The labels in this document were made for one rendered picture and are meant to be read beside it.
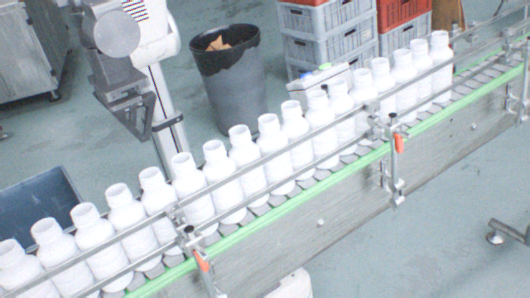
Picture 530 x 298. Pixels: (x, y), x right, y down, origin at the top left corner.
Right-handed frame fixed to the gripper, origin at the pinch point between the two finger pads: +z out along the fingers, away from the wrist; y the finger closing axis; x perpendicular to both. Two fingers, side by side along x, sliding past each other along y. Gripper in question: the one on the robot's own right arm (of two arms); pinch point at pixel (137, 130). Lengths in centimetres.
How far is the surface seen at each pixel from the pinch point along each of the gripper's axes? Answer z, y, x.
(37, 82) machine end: 94, -367, 8
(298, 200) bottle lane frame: 26.2, 4.2, 23.7
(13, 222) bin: 39, -61, -28
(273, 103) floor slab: 121, -202, 139
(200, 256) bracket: 17.9, 12.7, -0.3
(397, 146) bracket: 21, 11, 45
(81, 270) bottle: 18.1, 1.0, -16.5
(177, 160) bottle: 9.8, -2.8, 5.3
